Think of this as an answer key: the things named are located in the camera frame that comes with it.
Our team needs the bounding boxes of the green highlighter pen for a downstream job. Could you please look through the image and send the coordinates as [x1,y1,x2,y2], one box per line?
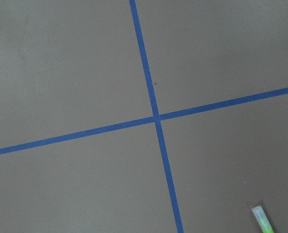
[252,206,274,233]

